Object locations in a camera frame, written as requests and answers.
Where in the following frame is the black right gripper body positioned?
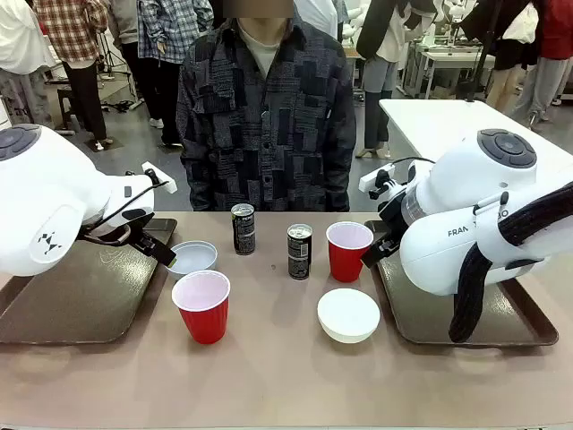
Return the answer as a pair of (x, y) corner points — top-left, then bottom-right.
(378, 196), (408, 252)

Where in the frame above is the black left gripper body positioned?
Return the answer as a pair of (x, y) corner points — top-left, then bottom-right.
(127, 219), (158, 253)

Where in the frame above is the pale grey bowl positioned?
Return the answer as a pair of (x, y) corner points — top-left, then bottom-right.
(166, 240), (219, 283)

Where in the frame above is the white bowl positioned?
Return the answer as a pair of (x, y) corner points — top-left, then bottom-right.
(317, 288), (381, 345)

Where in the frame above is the black drink can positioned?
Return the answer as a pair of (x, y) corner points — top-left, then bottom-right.
(230, 202), (256, 256)
(286, 224), (313, 281)

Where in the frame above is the red plastic cup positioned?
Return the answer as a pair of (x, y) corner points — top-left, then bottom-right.
(171, 270), (232, 346)
(325, 221), (375, 284)

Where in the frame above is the white shoulder bag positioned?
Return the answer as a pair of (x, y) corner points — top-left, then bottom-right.
(501, 2), (541, 45)

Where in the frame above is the person's left forearm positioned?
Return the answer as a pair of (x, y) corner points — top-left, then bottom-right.
(321, 147), (358, 211)

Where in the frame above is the brown plastic serving tray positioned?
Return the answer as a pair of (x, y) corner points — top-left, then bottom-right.
(0, 218), (179, 346)
(363, 219), (560, 348)

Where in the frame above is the white folding table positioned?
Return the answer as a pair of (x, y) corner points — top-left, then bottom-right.
(378, 98), (573, 180)

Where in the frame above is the bystander in black jacket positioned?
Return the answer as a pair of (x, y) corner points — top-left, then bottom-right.
(355, 0), (438, 160)

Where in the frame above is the person in dark patchwork shirt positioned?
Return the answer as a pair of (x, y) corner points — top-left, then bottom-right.
(176, 0), (358, 212)

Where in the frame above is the dark stool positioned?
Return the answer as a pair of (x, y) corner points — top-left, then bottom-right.
(56, 87), (90, 131)

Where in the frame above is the white background desk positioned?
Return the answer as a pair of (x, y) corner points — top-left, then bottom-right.
(402, 38), (496, 99)

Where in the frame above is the black clamp pole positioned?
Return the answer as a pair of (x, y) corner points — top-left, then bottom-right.
(467, 0), (505, 103)

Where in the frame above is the bystander in dark shorts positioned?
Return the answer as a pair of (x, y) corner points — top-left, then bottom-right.
(460, 0), (543, 111)

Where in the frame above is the bystander in blue plaid shirt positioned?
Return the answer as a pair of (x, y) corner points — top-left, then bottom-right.
(136, 0), (215, 147)

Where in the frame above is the bystander in red plaid shirt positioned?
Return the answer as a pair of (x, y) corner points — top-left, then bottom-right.
(33, 0), (111, 151)

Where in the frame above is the bystander in white shirt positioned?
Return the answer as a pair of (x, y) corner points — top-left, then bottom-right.
(0, 0), (57, 129)

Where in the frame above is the bystander in red top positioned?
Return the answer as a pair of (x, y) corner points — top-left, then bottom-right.
(512, 0), (573, 131)

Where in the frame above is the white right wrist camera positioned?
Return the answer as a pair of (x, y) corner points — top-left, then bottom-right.
(359, 164), (396, 193)

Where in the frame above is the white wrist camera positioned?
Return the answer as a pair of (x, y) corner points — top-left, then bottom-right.
(141, 162), (176, 194)
(359, 164), (396, 193)

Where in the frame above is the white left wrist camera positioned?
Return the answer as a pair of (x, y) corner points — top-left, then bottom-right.
(141, 162), (176, 194)

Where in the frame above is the black right arm cable sleeve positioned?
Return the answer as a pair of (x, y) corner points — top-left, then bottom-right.
(449, 181), (573, 344)

